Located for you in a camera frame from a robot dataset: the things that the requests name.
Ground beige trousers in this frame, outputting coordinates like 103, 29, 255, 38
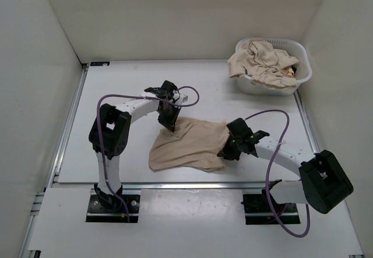
149, 117, 229, 172

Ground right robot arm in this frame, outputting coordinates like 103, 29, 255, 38
218, 118, 354, 214

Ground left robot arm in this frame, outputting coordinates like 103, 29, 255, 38
89, 80, 188, 213

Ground white plastic laundry basket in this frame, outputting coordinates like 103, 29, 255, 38
236, 37, 312, 96

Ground blue label sticker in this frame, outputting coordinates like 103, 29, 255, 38
90, 61, 110, 66

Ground beige clothes pile in basket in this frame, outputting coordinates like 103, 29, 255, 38
228, 38, 299, 89

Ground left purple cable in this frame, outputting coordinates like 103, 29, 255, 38
96, 86, 200, 215

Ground right aluminium rail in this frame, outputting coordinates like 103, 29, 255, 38
294, 90, 320, 153

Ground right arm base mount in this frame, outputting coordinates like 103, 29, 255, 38
241, 194, 301, 225

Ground front aluminium rail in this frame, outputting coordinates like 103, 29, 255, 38
122, 182, 265, 190

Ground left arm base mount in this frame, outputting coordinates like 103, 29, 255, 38
86, 194, 140, 224

